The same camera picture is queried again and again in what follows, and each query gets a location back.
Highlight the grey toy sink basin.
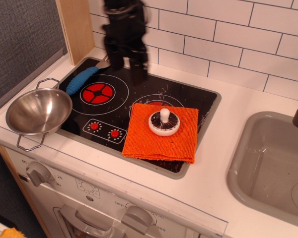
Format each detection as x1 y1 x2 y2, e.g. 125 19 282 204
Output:
227 112 298 226

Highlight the black toy stove top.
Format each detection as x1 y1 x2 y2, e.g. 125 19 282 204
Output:
60 68 221 179

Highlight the toy oven door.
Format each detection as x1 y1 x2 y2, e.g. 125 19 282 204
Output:
53 204 199 238

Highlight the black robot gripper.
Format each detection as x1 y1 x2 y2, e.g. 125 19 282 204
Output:
103 0 149 86

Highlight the blue handled metal fork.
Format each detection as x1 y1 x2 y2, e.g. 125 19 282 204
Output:
66 55 111 95

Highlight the yellow cloth at corner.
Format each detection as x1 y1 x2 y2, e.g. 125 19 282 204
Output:
0 228 25 238

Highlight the grey timer knob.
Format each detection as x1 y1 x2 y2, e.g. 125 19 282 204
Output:
26 161 51 187

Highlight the orange cloth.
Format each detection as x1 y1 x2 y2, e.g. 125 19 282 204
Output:
122 103 199 164

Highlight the steel pot with handles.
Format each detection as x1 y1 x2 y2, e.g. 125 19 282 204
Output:
5 78 73 152

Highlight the grey oven knob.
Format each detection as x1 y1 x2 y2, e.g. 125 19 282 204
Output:
121 206 153 235

